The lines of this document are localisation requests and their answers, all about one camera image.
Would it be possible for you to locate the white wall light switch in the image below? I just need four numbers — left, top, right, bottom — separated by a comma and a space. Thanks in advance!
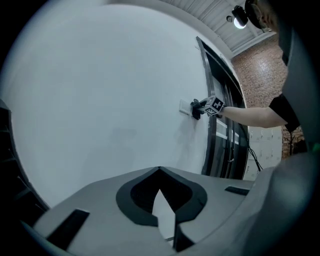
179, 99, 195, 115

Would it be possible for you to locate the person's head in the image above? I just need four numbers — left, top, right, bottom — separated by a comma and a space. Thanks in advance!
244, 0, 280, 33

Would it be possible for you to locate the person's right forearm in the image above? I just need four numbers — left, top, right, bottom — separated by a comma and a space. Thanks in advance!
221, 106, 288, 127

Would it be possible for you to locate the black head camera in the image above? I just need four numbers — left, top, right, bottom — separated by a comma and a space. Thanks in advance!
231, 4, 249, 20

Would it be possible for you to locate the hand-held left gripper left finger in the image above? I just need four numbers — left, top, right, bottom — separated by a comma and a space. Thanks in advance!
33, 166, 176, 256

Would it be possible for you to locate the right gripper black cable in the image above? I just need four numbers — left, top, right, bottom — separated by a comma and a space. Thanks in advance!
237, 123, 263, 172

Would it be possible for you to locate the white locker cabinet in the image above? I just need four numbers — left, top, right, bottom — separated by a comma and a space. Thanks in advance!
243, 124, 283, 181

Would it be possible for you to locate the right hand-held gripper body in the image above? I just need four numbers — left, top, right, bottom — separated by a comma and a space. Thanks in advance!
203, 95, 225, 118

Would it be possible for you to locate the glass door with frosted stripes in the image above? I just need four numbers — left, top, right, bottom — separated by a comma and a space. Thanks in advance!
212, 74, 245, 180

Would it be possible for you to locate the round ceiling lamp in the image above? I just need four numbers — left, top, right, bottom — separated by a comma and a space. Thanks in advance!
233, 17, 249, 29

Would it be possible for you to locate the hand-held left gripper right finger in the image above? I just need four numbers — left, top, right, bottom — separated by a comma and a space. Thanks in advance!
159, 166, 255, 253

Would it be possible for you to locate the person's black clothing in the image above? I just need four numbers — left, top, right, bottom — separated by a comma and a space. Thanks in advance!
268, 24, 320, 156

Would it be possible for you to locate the dark grey cleaning cloth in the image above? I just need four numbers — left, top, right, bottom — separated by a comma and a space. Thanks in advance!
190, 98, 205, 121

